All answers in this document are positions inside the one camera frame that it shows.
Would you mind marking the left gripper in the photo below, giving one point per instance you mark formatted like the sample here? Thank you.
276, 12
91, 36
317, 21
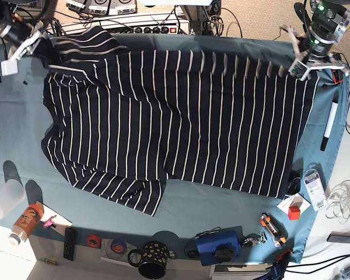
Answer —
305, 61

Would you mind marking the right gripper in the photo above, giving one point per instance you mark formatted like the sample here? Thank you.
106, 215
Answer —
23, 36

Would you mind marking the navy white striped t-shirt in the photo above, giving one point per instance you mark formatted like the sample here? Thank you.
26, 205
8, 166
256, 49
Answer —
125, 122

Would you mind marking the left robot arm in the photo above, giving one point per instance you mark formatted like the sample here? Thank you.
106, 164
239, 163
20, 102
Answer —
324, 24

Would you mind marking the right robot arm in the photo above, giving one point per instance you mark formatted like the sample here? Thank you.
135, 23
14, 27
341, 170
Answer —
9, 14

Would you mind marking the orange black power strip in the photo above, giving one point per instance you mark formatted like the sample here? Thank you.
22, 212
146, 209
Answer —
337, 76

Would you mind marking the black white marker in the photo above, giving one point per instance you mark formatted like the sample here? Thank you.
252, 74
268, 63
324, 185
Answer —
329, 125

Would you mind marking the clear plastic package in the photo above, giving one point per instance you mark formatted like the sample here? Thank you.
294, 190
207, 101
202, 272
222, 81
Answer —
315, 189

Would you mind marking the translucent plastic cup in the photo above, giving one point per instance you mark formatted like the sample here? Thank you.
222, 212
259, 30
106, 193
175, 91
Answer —
11, 194

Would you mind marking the white paper card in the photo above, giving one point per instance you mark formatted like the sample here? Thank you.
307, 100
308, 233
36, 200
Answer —
294, 200

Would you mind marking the red cube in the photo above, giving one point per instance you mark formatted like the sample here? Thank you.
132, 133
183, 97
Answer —
293, 213

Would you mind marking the orange labelled bottle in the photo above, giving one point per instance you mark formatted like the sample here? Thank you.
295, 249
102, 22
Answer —
25, 224

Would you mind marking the pink toy figure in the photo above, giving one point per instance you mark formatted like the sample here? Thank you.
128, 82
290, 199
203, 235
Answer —
49, 222

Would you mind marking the white paper sheet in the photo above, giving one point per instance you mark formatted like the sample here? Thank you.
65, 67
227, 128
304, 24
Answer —
57, 218

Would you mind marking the orange black utility knife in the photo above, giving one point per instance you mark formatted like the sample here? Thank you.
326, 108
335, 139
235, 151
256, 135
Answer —
277, 237

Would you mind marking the black remote control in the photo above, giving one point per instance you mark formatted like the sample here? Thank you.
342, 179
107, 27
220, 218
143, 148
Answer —
69, 243

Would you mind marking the metal keyring clip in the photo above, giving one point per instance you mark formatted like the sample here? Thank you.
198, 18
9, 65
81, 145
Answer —
251, 241

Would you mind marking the orange tape roll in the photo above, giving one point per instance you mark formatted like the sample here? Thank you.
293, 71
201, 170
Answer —
93, 241

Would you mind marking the teal tablecloth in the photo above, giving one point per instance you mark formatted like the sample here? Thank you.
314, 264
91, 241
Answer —
186, 208

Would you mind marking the purple tape roll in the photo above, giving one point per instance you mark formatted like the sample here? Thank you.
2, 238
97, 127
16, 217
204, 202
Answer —
118, 246

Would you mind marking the blue box with knob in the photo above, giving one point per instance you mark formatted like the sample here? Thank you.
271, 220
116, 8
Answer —
217, 247

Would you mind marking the black mug yellow pattern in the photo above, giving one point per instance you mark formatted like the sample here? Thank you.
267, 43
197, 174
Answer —
150, 260

